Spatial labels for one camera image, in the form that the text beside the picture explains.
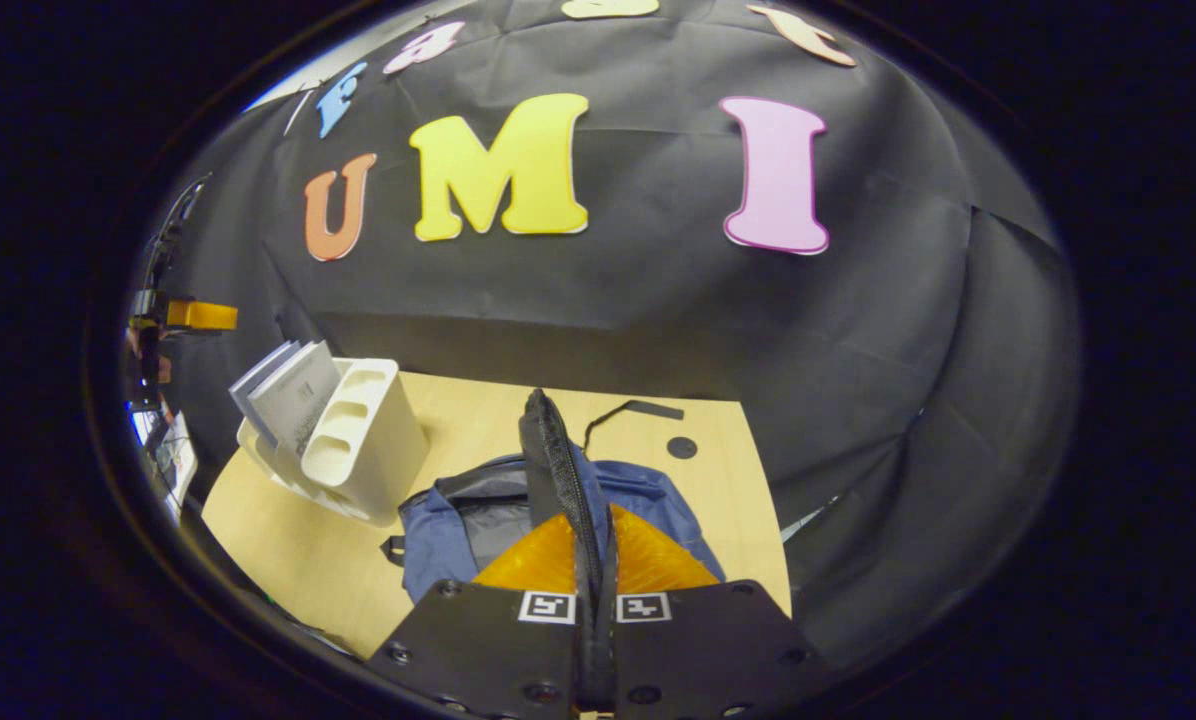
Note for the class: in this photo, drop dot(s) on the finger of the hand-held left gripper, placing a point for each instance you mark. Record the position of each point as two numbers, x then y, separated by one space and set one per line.
203 316

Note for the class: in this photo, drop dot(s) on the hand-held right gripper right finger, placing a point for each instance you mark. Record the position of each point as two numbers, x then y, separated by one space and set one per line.
708 650

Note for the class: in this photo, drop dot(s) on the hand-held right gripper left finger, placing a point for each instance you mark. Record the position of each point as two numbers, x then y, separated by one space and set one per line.
478 650

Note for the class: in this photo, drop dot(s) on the white book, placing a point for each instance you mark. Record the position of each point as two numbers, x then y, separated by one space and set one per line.
298 400

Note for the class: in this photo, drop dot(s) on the blue schoolbag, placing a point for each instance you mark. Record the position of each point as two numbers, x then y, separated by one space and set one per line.
658 500

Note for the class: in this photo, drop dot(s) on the white plastic bookshelf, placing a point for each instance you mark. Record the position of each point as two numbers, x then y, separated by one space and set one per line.
388 450

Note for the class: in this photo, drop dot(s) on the lit computer screen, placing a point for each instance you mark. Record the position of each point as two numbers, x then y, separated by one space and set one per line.
173 460

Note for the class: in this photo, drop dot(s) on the black round table grommet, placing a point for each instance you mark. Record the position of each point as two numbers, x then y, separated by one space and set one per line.
682 447

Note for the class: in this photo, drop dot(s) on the black backdrop cloth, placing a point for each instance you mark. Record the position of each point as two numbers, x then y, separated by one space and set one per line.
658 300

